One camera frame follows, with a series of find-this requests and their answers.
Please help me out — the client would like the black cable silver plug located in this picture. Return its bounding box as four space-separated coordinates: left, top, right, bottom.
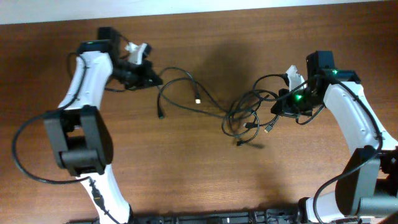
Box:
221 90 279 146

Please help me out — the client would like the black USB cable blue plug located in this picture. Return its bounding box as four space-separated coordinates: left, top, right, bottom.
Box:
157 67 227 119

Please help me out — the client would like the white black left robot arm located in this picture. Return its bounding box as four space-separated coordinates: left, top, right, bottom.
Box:
44 27 163 223

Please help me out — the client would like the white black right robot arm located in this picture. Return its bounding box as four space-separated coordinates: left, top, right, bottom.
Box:
271 51 397 223

